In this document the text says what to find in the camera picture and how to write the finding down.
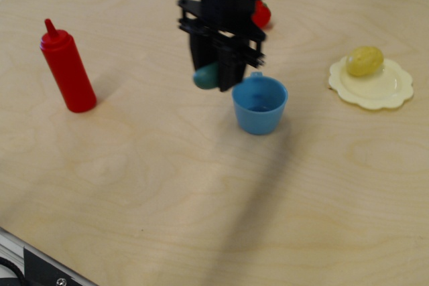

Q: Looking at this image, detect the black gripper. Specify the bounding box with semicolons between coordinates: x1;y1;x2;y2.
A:
178;0;265;92

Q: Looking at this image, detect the green toy cucumber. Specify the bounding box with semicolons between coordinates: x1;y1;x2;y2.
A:
193;62;219;90

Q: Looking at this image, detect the blue plastic cup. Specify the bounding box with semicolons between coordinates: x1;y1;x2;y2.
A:
232;72;288;135

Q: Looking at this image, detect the red toy strawberry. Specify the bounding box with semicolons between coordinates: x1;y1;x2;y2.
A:
251;0;271;28

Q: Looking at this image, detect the red squeeze bottle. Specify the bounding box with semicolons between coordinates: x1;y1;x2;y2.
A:
40;19;97;113

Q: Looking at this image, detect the yellow toy potato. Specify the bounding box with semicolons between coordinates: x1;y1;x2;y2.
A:
346;46;384;77

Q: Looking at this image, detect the cream scalloped plate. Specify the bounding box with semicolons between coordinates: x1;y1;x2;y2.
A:
328;58;414;111

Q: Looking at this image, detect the black corner bracket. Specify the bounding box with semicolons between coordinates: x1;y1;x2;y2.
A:
23;246;97;286

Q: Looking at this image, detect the black cable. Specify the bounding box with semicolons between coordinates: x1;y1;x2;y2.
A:
0;256;27;286

